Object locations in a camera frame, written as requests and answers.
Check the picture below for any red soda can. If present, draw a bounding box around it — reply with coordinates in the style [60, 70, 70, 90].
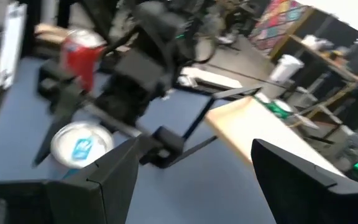
[60, 28, 107, 93]

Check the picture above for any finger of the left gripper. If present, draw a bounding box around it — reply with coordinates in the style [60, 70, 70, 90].
[37, 58, 83, 116]

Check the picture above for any blue silver Red Bull can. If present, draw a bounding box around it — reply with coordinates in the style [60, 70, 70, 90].
[50, 120, 116, 181]

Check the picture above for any green Sprite can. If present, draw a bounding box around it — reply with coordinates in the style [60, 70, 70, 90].
[264, 99, 295, 121]

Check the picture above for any wooden shelving unit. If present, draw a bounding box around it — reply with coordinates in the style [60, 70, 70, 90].
[267, 6, 358, 141]

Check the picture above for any wooden shelf black metal frame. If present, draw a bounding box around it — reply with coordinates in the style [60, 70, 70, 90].
[163, 86, 346, 180]

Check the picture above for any colourful patterned panel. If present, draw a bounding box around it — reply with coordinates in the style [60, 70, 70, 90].
[249, 0, 311, 52]

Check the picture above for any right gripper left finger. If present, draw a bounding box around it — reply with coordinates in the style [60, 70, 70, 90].
[0, 136, 141, 224]

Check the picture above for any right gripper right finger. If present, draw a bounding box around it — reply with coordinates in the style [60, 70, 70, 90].
[252, 139, 358, 224]

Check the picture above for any white bin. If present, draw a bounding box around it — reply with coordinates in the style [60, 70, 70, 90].
[268, 54, 306, 85]

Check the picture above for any silver frame bracket strip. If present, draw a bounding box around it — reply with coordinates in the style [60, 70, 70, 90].
[0, 2, 28, 90]

